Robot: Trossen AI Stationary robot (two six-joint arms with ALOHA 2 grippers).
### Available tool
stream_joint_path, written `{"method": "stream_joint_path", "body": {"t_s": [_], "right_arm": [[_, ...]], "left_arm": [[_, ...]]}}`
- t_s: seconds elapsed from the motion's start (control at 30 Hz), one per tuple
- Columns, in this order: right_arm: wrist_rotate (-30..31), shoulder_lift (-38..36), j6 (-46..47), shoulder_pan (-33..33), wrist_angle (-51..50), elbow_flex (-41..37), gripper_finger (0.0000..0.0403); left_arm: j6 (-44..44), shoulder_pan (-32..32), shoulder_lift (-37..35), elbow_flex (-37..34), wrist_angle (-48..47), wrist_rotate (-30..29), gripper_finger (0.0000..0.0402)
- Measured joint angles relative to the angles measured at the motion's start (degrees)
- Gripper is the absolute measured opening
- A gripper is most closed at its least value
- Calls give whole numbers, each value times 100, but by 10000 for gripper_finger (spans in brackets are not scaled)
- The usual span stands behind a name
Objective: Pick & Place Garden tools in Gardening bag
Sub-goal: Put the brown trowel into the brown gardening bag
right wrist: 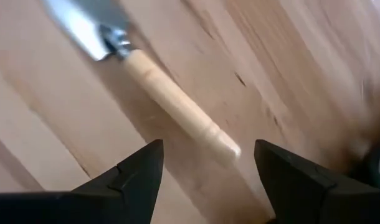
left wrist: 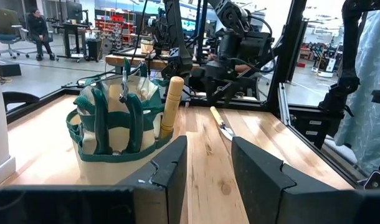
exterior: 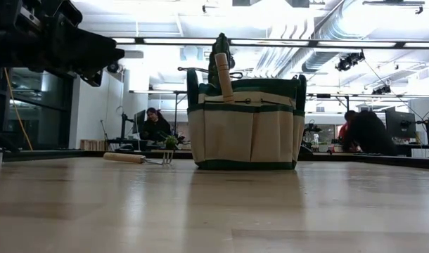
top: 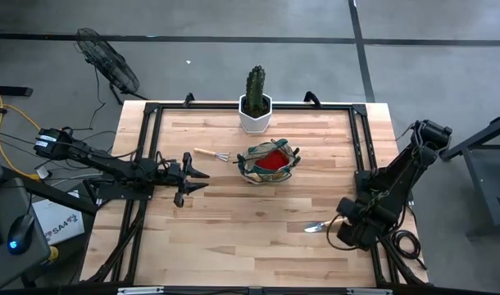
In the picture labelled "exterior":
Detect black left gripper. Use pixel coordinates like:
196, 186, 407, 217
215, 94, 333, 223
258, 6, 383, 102
0, 0, 126, 88

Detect green handled pruning shears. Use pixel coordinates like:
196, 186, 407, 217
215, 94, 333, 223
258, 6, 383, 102
293, 73, 308, 114
177, 65, 208, 106

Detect hand rake wooden handle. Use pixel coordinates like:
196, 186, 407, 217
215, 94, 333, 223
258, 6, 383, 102
103, 149, 175, 167

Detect wide trowel wooden handle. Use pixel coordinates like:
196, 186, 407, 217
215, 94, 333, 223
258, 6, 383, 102
214, 52, 236, 105

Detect beige green gardening bag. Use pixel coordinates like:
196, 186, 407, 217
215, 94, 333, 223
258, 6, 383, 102
186, 77, 307, 171

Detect long ceiling light bar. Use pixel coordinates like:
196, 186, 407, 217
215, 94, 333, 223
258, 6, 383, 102
110, 37, 429, 49

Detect black computer monitor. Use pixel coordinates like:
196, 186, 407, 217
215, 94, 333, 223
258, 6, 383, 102
385, 107, 418, 139
131, 109, 147, 135

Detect dark glass partition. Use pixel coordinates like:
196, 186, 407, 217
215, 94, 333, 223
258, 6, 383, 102
0, 66, 77, 152

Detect wooden crate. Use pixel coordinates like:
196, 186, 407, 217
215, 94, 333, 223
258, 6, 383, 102
79, 138, 106, 151

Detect person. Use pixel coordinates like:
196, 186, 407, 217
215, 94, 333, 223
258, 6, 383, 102
342, 110, 397, 156
336, 122, 349, 141
140, 107, 173, 142

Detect small green plant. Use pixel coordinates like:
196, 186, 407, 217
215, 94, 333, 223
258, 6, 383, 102
163, 134, 179, 151

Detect black track light cluster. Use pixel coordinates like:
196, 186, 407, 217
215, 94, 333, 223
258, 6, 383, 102
335, 51, 366, 73

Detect black metal rack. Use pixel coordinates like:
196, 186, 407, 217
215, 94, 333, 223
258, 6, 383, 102
305, 93, 352, 152

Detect black office desk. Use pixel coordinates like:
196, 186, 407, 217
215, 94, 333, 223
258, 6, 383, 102
390, 142, 429, 158

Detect black aluminium table frame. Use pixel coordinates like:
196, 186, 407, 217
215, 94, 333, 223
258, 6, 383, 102
0, 135, 429, 170

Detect yellow cable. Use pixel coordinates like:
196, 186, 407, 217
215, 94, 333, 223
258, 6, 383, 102
3, 67, 34, 152

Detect silver ventilation duct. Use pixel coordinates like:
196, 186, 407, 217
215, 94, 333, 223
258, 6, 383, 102
300, 0, 345, 73

